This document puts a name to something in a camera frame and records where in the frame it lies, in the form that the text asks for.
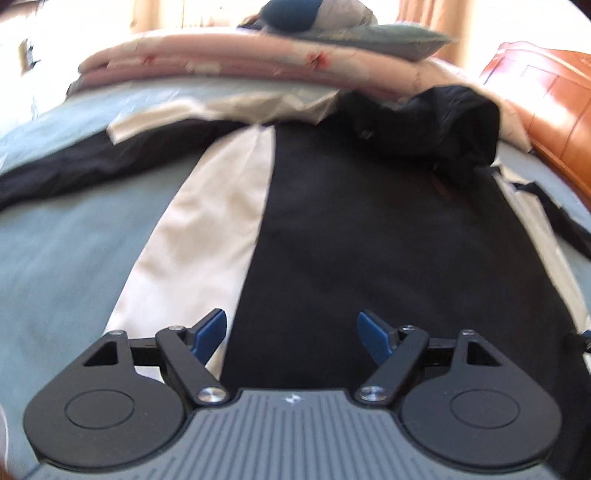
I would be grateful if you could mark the orange wooden headboard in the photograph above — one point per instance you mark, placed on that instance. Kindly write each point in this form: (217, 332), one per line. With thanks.
(554, 106)

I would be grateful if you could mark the green pillow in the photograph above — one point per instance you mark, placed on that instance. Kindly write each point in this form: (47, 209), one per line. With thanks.
(392, 39)

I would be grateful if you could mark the wall power strip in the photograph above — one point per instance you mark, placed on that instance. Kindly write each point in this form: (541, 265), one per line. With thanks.
(25, 54)

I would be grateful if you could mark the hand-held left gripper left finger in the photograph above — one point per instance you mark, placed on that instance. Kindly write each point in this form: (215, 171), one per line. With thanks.
(210, 336)

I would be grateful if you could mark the pink floral folded quilt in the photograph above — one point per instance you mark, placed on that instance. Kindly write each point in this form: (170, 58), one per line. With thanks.
(231, 60)

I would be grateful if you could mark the patterned curtain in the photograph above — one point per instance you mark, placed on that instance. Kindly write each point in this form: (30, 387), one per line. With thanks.
(157, 14)
(429, 18)

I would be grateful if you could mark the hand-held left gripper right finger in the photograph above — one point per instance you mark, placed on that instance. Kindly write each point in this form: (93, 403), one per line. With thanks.
(376, 340)

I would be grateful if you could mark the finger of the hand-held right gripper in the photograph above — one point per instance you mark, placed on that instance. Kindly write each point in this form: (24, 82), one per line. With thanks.
(579, 342)

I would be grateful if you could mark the black and white hooded jacket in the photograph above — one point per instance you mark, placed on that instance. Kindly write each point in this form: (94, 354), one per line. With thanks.
(346, 230)

